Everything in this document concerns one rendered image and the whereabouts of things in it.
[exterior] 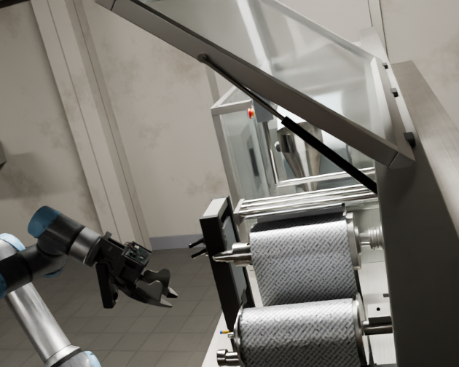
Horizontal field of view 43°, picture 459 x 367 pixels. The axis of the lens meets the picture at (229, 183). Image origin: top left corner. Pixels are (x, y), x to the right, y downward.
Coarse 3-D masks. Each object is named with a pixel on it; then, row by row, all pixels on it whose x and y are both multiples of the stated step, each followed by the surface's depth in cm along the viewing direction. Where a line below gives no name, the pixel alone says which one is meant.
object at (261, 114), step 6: (258, 96) 163; (252, 102) 164; (252, 108) 167; (258, 108) 164; (264, 108) 164; (252, 114) 167; (258, 114) 164; (264, 114) 165; (270, 114) 165; (258, 120) 165; (264, 120) 165
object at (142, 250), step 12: (108, 240) 130; (96, 252) 128; (108, 252) 129; (120, 252) 128; (132, 252) 128; (144, 252) 131; (108, 264) 130; (120, 264) 128; (132, 264) 128; (144, 264) 128; (120, 276) 130; (132, 276) 129
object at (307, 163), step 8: (296, 152) 180; (304, 152) 180; (312, 152) 181; (288, 160) 185; (296, 160) 182; (304, 160) 182; (312, 160) 182; (320, 160) 185; (296, 168) 185; (304, 168) 184; (312, 168) 184; (296, 176) 188; (304, 176) 185; (304, 184) 188; (312, 184) 187
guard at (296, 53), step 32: (160, 0) 106; (192, 0) 123; (224, 0) 144; (256, 0) 175; (224, 32) 110; (256, 32) 127; (288, 32) 150; (320, 32) 183; (256, 64) 99; (288, 64) 113; (320, 64) 131; (352, 64) 156; (320, 96) 102; (352, 96) 116; (384, 128) 105
